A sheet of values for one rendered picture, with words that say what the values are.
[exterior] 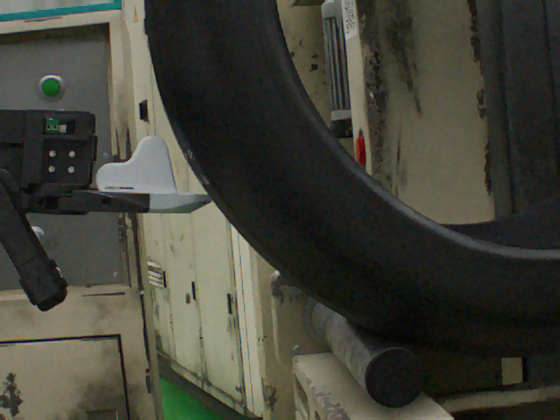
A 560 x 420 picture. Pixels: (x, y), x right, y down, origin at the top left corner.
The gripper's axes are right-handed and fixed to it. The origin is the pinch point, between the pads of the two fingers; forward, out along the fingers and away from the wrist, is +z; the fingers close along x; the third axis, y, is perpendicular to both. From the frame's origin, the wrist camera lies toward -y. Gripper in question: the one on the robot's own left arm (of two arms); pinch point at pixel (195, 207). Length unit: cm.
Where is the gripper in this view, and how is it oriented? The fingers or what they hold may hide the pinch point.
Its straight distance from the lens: 97.1
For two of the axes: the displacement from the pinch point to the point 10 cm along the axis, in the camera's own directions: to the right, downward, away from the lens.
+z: 10.0, 0.4, 0.9
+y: 0.5, -10.0, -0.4
